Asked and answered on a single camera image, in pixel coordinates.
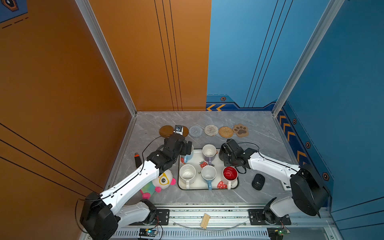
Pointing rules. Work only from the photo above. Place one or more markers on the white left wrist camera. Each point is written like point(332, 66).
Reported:
point(179, 129)

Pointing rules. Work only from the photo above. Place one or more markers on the small wooden block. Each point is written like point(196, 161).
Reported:
point(205, 221)

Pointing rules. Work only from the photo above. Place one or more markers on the dark brown glossy coaster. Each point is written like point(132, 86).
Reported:
point(185, 131)

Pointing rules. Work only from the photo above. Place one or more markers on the green circuit board left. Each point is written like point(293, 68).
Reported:
point(148, 233)

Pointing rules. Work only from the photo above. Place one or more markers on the colourful plush toy with glasses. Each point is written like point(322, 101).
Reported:
point(165, 180)

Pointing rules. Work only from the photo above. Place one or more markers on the blue woven round coaster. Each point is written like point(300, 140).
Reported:
point(195, 131)

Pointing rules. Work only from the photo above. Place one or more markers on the green circuit board right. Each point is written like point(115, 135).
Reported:
point(278, 234)

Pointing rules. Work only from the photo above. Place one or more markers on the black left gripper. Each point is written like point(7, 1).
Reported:
point(185, 151)

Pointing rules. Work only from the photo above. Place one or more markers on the red inside white mug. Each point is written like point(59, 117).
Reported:
point(229, 176)

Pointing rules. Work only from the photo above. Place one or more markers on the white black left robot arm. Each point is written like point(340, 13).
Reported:
point(102, 214)

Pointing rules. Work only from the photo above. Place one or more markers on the light brown wooden coaster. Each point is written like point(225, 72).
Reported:
point(166, 131)

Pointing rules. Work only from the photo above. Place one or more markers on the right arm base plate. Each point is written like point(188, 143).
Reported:
point(262, 217)

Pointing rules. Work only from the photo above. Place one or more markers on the light blue mug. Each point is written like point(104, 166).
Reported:
point(186, 158)
point(209, 173)

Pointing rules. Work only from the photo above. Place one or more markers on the black computer mouse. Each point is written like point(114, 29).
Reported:
point(258, 182)

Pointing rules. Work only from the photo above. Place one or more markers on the aluminium corner post left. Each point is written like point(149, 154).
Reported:
point(99, 38)

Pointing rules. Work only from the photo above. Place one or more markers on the aluminium corner post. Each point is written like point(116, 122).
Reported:
point(318, 34)
point(99, 38)

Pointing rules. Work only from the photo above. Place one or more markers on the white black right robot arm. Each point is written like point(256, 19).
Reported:
point(309, 193)

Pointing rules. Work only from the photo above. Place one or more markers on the cork coaster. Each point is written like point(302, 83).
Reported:
point(241, 131)

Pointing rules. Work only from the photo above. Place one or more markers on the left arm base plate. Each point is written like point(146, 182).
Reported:
point(162, 216)

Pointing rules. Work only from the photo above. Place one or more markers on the tan rattan round coaster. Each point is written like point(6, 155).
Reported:
point(226, 132)

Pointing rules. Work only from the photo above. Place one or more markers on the aluminium corner post right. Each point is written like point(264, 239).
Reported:
point(318, 34)

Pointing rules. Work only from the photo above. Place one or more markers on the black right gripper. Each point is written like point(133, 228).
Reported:
point(224, 158)

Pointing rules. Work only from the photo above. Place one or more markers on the green circuit board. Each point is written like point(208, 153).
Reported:
point(278, 234)
point(148, 233)

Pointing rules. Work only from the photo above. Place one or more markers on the purple mug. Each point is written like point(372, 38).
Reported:
point(209, 152)

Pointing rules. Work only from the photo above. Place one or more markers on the white calculator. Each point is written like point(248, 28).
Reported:
point(285, 186)

